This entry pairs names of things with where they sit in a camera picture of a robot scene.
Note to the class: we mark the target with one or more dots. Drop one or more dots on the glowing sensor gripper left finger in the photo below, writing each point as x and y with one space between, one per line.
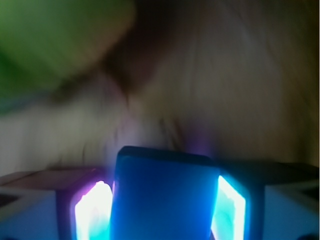
41 205

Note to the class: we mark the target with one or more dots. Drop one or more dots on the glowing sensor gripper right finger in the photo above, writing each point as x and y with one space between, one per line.
265 200

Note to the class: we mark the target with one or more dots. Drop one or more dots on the blue rectangular block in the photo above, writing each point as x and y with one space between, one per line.
162 195

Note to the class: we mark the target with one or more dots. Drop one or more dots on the brown paper bag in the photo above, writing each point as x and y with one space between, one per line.
229 79

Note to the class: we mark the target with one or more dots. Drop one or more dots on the green plush toy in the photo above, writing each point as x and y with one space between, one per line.
44 42

